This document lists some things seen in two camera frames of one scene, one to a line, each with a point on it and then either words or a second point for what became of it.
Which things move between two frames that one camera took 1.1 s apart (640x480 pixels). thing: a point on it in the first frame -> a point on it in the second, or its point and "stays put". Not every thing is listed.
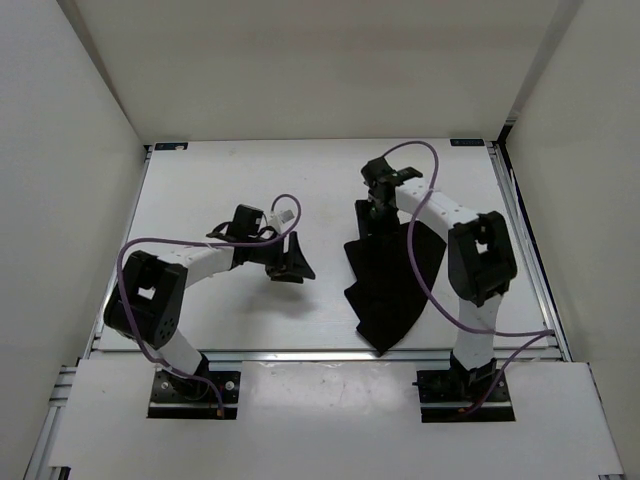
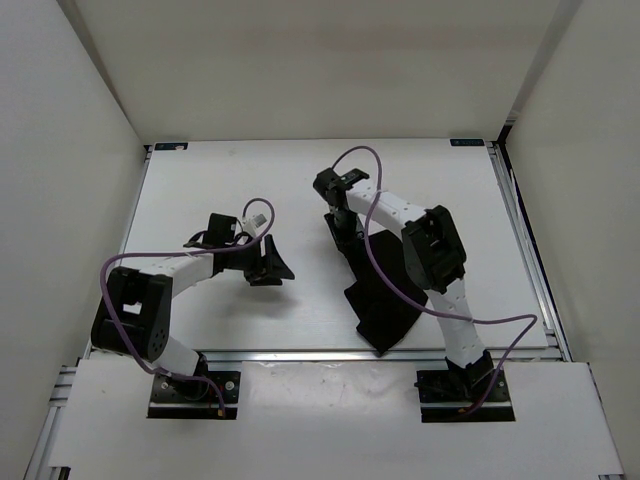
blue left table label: x=171 y=146 stays put
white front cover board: x=330 y=415 stays put
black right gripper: x=367 y=227 -> x=342 y=239
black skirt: x=390 y=294 stays put
